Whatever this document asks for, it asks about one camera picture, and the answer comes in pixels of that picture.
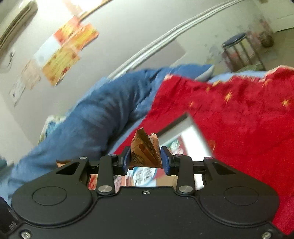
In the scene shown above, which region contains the yellow red wall certificate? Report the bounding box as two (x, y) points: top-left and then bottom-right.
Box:
(42, 45), (80, 87)

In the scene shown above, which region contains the blue fleece blanket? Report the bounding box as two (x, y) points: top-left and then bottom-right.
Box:
(0, 63), (268, 203)

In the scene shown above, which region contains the black shallow cardboard box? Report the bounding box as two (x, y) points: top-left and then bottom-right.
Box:
(157, 113), (213, 161)

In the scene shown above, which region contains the orange wall certificate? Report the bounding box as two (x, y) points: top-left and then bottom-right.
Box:
(53, 16), (99, 51)

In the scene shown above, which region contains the patterned pillow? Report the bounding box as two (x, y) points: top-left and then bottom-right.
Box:
(38, 115), (66, 144)

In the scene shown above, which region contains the red cartoon print blanket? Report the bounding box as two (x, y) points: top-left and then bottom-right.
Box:
(113, 65), (294, 235)

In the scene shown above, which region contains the blue round stool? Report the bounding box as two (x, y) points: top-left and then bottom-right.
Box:
(221, 33), (266, 72)

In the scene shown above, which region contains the white wall air conditioner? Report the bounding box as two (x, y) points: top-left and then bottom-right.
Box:
(1, 1), (38, 55)

